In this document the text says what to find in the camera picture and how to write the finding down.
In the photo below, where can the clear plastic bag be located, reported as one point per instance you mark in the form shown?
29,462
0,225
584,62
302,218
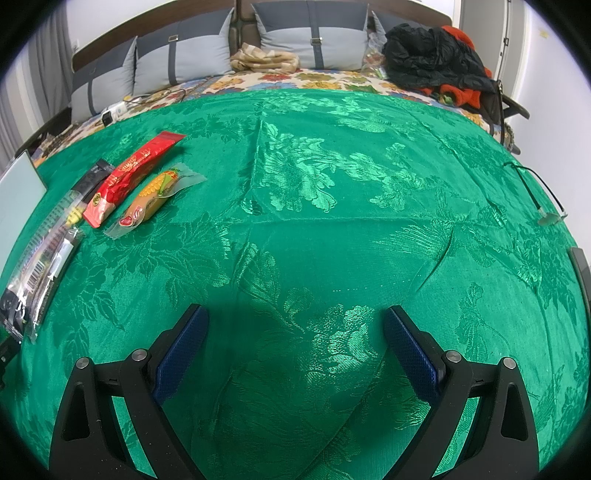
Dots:
374,62

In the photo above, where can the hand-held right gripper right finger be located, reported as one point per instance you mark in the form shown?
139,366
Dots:
411,355

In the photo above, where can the white door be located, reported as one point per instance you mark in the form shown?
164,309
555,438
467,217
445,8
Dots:
489,37

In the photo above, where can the red orange garment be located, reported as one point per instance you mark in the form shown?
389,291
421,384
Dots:
461,94

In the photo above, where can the white cardboard box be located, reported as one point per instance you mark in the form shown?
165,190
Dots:
21,203

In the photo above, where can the floral bedsheet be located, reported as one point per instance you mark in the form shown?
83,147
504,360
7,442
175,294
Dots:
323,81

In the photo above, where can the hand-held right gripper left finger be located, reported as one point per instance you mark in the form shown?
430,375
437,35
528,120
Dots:
180,360

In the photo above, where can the green patterned blanket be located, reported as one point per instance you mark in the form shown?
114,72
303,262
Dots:
323,230

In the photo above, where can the grey curtain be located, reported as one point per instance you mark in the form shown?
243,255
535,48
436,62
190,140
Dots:
27,92

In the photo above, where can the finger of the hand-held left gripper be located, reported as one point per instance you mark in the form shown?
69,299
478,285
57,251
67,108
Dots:
5,350

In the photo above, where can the black chair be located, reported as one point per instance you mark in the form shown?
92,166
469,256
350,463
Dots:
515,104

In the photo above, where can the corn sausage packet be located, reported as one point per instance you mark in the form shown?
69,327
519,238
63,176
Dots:
152,194

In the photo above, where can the black phone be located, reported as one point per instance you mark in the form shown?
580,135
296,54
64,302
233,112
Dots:
582,267

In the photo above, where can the brown headboard panel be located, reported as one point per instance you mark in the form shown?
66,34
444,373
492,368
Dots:
152,27
411,11

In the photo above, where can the grey pillow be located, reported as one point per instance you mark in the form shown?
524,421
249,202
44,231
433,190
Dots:
194,60
286,41
99,87
379,27

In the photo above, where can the black long biscuit packet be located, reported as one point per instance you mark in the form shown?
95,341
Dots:
46,249

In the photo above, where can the black jacket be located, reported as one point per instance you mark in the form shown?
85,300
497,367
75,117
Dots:
429,57

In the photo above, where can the beige folded cloth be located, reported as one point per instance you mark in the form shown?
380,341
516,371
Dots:
263,60

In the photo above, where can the white power strip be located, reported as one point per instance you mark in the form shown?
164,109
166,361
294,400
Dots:
114,113

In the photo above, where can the red snack packet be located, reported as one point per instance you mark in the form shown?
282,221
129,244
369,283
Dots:
129,175

